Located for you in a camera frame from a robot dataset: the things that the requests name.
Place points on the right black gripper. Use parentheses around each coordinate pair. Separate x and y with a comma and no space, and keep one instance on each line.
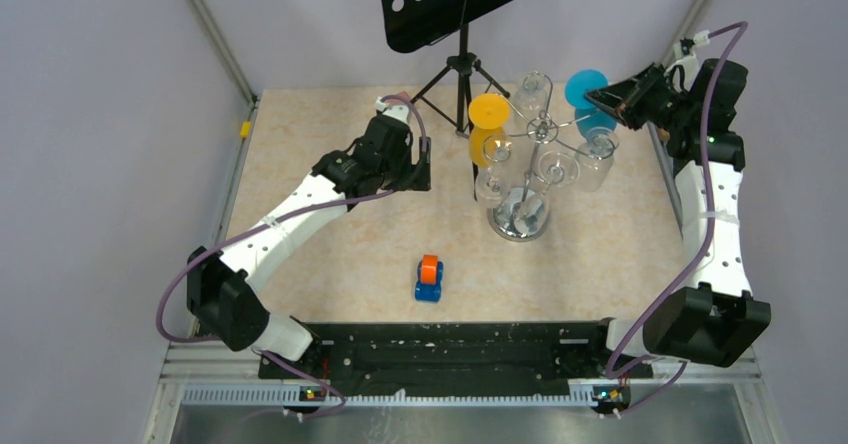
(626,98)

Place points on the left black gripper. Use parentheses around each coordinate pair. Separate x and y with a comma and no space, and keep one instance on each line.
(416,176)

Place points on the blue plastic wine glass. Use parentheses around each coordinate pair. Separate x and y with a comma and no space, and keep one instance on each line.
(588,117)

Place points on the clear wine glass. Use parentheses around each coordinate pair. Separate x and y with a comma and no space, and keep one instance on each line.
(496,170)

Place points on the orange plastic wine glass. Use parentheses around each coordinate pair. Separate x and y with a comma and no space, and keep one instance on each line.
(488,113)

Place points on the clear glass with clips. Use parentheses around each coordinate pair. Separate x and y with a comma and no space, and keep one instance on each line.
(596,157)

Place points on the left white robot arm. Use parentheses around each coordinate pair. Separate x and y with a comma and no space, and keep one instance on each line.
(223,285)

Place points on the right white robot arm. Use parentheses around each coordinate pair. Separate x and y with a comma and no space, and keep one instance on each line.
(708,315)

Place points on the black music stand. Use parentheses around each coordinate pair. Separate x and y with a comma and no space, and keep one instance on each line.
(410,25)

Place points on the yellow clamp left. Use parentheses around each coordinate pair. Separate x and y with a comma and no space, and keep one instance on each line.
(245,129)

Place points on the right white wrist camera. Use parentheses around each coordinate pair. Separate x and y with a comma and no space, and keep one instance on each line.
(683,69)

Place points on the silver wire glass rack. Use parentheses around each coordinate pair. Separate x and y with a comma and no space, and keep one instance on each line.
(540,136)

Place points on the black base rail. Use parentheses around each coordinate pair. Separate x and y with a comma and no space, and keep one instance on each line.
(442,360)

